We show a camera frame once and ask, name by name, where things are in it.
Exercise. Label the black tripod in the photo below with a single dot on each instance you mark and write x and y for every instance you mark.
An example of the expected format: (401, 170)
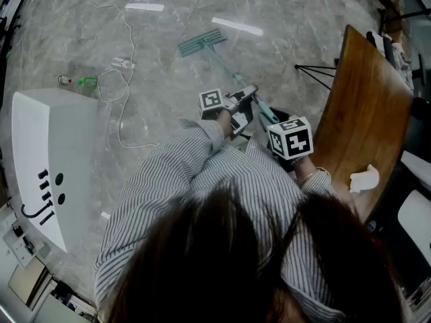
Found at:
(297, 67)

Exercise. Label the black framed partition stand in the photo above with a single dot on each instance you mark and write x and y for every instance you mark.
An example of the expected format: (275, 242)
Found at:
(381, 19)

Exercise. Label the crumpled white tissue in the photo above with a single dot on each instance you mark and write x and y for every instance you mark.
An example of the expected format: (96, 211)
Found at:
(363, 180)

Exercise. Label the green spray bottle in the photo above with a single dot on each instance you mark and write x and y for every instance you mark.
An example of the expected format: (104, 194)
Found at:
(88, 81)

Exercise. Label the white socket panel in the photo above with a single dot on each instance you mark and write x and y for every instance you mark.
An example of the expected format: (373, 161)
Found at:
(20, 251)

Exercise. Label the white box water heater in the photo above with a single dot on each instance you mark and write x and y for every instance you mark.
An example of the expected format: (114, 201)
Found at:
(37, 140)

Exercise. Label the brown wooden panel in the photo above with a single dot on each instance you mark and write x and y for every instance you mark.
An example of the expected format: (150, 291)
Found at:
(392, 22)

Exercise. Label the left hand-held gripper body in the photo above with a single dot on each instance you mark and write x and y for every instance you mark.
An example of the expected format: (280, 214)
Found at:
(210, 100)

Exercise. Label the person's striped shirt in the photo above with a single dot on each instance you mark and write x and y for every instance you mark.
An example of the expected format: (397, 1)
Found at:
(235, 180)

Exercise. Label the person's left forearm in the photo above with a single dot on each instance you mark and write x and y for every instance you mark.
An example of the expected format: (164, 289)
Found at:
(188, 140)

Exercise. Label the teal mop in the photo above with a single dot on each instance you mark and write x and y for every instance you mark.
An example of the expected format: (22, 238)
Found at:
(198, 44)

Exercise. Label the white paper scrap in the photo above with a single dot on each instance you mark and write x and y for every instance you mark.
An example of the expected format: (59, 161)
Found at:
(105, 215)

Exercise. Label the pale garment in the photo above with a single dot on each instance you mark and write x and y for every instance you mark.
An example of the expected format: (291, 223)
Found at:
(402, 62)

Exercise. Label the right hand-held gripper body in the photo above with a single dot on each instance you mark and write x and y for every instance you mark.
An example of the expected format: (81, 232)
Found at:
(293, 140)

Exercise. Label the person's right forearm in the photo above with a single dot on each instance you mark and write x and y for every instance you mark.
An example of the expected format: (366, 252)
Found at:
(320, 182)

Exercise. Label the white chair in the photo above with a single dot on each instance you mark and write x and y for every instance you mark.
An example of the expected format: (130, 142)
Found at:
(417, 220)

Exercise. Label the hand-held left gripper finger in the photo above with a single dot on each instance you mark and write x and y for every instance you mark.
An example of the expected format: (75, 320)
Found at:
(240, 126)
(250, 91)

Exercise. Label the brown wooden table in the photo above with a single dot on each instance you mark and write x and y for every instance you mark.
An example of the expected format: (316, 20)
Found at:
(363, 106)

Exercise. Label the gold bangle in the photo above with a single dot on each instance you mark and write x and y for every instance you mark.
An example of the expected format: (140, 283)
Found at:
(309, 177)

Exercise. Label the red capped bottle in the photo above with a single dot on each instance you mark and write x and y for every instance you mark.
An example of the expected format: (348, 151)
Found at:
(64, 80)

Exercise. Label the black chair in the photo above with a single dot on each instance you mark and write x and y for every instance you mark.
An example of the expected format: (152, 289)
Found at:
(387, 49)

